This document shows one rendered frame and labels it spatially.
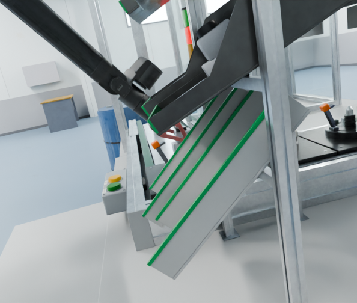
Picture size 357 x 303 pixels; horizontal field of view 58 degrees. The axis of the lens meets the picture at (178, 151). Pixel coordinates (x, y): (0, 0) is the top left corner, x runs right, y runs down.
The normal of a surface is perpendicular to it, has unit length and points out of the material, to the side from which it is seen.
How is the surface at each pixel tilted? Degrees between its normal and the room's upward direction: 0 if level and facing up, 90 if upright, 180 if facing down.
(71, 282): 0
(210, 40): 90
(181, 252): 90
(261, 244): 0
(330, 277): 0
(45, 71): 90
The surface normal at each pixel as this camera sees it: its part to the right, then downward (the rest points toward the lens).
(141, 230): 0.15, 0.24
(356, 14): -0.97, 0.22
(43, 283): -0.18, -0.94
